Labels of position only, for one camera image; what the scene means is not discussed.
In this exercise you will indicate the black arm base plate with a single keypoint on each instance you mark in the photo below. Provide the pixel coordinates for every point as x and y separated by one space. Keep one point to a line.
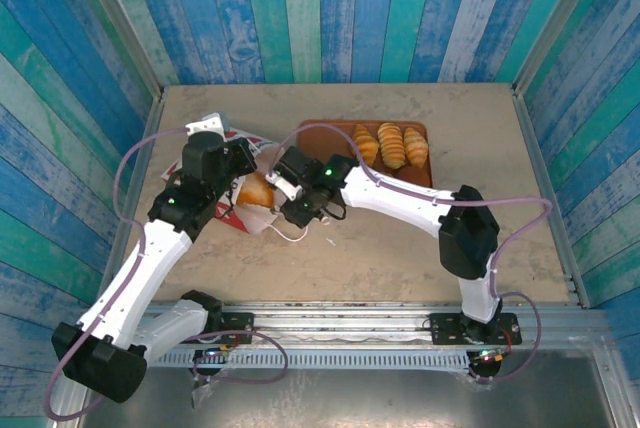
445 330
237 319

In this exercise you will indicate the golden fake croissant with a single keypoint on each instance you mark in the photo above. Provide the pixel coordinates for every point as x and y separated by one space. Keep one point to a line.
367 145
391 145
416 145

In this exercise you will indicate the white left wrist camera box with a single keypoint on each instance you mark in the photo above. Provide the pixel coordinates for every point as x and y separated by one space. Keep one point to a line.
207 124

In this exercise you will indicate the brown rectangular tray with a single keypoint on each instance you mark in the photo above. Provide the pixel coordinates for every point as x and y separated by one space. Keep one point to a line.
325 148

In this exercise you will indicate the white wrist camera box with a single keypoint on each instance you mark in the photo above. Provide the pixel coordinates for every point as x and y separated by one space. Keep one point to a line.
207 124
285 187

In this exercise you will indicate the black controller board with LEDs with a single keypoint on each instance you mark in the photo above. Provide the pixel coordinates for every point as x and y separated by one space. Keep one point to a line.
212 359
487 368

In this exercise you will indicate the small white scrap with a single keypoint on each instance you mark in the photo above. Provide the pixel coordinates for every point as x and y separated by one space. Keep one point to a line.
330 241

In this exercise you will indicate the aluminium corner post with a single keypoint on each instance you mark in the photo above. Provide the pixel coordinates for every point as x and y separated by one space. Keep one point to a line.
559 23
122 23

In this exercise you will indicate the aluminium mounting rail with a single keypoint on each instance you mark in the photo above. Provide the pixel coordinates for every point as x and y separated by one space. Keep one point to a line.
340 320

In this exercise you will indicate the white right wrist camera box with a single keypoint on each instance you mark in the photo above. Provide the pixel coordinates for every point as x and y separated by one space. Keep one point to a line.
285 187

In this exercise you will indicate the aluminium table side rail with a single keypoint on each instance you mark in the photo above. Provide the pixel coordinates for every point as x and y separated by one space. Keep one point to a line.
116 258
535 148

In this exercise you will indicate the round tan fake bread bun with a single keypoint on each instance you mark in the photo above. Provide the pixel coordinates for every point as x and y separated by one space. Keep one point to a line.
252 193

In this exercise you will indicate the grey sheet metal panel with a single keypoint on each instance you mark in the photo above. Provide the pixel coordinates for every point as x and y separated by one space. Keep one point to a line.
400 398

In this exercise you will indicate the red and white paper bag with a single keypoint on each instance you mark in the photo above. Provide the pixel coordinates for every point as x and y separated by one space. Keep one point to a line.
260 225

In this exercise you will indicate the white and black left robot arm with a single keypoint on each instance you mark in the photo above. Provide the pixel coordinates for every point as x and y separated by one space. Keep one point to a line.
145 268

